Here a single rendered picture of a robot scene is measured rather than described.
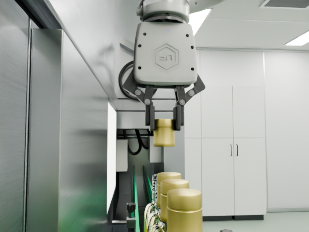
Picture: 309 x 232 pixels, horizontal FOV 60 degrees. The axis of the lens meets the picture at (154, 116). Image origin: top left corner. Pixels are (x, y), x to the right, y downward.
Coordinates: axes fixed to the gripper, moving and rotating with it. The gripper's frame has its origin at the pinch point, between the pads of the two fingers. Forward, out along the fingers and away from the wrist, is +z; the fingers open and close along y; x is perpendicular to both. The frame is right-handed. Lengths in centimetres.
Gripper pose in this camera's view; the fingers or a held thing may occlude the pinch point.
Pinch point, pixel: (164, 118)
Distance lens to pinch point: 43.6
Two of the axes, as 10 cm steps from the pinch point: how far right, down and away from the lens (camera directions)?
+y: 10.0, 0.1, 0.8
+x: -0.8, 0.6, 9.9
